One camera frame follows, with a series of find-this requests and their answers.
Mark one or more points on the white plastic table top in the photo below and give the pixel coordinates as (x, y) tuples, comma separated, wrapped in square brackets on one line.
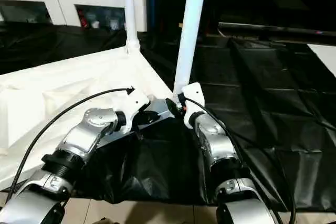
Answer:
[(52, 87)]

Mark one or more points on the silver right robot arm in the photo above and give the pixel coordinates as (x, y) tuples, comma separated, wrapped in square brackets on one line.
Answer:
[(220, 145)]

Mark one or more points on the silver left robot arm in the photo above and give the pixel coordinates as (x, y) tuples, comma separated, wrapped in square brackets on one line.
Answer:
[(79, 140)]

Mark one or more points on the dark grey rounded object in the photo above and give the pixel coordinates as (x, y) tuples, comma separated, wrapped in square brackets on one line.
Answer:
[(102, 221)]

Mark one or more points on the black plastic mat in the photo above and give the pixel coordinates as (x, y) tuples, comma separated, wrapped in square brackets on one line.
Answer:
[(273, 119)]

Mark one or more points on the white flat board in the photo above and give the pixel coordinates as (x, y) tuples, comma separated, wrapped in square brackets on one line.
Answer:
[(325, 56)]

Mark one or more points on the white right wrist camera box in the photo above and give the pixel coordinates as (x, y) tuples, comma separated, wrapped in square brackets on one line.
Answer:
[(191, 95)]

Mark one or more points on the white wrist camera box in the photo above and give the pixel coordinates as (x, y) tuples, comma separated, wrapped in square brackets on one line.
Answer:
[(191, 95), (136, 100)]

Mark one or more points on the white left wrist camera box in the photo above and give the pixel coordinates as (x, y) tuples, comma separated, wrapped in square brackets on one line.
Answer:
[(136, 100)]

